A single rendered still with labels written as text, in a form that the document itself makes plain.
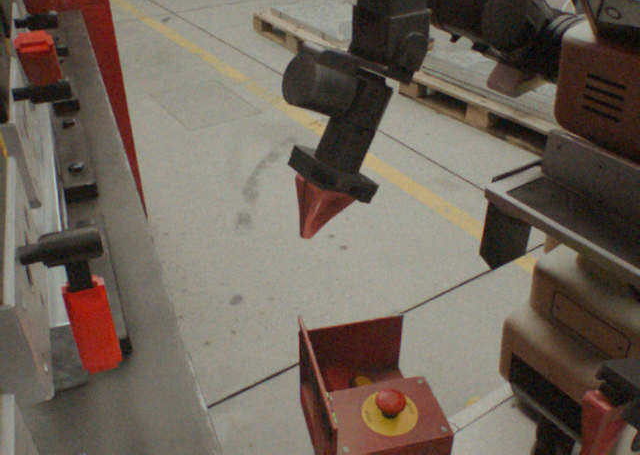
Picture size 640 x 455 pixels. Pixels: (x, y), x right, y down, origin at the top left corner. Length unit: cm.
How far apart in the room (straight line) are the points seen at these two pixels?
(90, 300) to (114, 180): 83
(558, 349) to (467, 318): 125
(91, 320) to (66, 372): 41
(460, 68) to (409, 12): 292
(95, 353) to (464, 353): 175
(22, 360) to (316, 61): 44
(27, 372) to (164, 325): 52
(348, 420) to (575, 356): 33
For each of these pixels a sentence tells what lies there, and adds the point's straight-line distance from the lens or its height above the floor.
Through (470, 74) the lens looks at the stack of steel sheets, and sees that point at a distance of 356.
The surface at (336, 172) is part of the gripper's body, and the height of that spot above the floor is 109.
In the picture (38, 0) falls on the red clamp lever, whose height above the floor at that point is 129.
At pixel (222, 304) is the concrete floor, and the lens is 220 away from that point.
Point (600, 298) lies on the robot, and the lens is 91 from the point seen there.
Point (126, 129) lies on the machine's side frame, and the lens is 250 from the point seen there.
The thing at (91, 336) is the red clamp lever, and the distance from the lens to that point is 37.
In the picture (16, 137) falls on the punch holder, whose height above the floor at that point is 124.
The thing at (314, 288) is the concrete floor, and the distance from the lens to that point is 224.
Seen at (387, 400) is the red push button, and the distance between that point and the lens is 82.
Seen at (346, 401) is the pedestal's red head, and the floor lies 78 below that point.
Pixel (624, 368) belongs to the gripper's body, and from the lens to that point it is 52.
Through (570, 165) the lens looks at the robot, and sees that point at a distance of 82.
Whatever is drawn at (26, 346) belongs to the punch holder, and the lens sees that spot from 31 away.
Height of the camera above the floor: 143
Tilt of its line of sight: 34 degrees down
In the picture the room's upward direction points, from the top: straight up
